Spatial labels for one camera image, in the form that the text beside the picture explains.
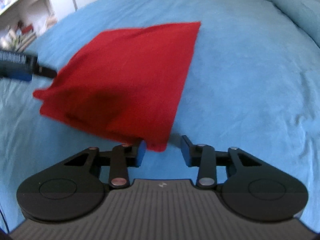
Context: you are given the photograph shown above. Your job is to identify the bed with blue sheet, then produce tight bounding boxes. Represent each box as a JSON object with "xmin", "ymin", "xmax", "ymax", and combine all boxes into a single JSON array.
[{"xmin": 0, "ymin": 0, "xmax": 320, "ymax": 232}]

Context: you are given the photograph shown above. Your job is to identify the white shelf unit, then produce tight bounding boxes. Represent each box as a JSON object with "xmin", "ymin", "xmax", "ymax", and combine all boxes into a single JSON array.
[{"xmin": 0, "ymin": 0, "xmax": 78, "ymax": 53}]

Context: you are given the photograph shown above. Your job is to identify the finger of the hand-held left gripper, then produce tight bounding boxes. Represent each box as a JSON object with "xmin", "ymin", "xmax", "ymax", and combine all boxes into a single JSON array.
[{"xmin": 37, "ymin": 63, "xmax": 58, "ymax": 79}]

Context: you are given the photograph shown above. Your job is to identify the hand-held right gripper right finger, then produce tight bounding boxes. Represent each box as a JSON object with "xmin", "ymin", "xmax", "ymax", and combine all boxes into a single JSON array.
[{"xmin": 180, "ymin": 135, "xmax": 272, "ymax": 188}]

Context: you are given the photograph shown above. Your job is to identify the red box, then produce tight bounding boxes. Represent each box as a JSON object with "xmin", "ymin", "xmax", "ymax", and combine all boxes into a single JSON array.
[{"xmin": 19, "ymin": 23, "xmax": 35, "ymax": 34}]

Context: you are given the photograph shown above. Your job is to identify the blue duvet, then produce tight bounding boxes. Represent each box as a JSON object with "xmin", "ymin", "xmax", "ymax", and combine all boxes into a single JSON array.
[{"xmin": 269, "ymin": 0, "xmax": 320, "ymax": 50}]

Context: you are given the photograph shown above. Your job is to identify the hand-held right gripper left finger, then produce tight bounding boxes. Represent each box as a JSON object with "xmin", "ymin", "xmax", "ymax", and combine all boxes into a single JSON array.
[{"xmin": 50, "ymin": 140, "xmax": 147, "ymax": 188}]

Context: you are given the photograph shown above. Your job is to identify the red knitted sweater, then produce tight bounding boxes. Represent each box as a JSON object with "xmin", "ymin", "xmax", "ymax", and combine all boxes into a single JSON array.
[{"xmin": 32, "ymin": 21, "xmax": 202, "ymax": 153}]

